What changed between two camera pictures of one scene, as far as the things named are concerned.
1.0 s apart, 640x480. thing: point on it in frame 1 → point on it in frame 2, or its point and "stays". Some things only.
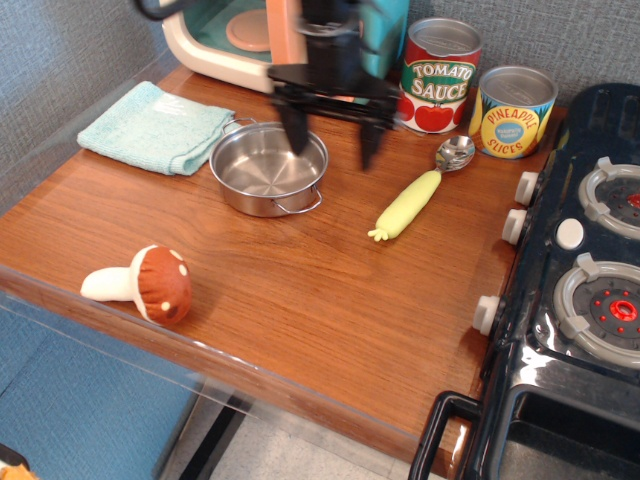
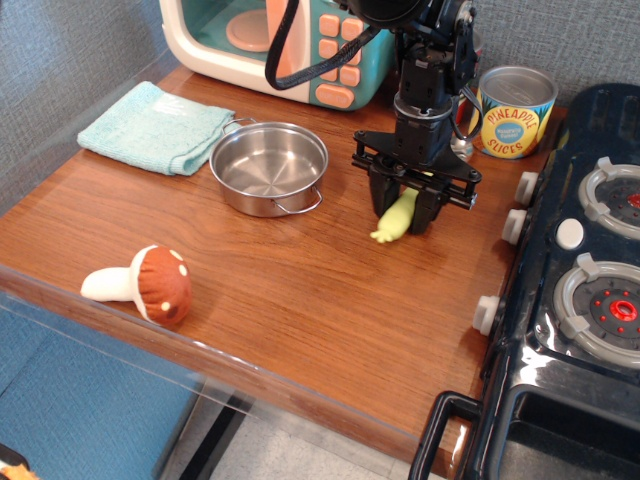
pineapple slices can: (512, 111) stays
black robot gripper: (334, 78) → (421, 150)
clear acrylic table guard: (93, 391) stays
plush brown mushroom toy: (157, 281) stays
